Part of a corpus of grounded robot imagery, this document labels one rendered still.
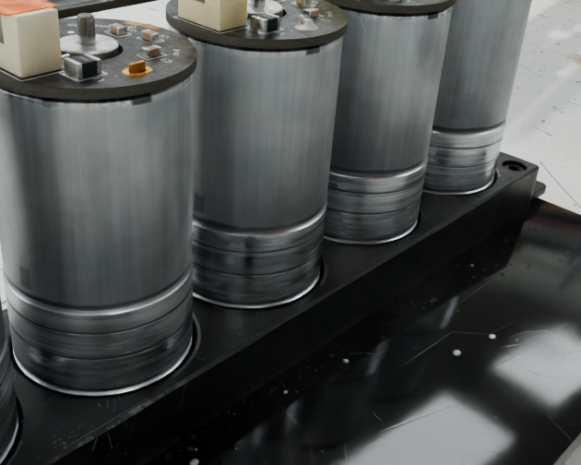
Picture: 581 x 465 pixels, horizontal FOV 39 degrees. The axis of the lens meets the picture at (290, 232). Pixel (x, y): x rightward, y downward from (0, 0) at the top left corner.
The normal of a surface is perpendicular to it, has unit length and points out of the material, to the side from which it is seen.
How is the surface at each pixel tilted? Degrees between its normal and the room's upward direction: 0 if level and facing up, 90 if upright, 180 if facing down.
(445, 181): 90
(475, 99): 90
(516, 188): 90
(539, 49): 0
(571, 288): 0
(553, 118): 0
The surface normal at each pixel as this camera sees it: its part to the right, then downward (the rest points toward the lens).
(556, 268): 0.07, -0.86
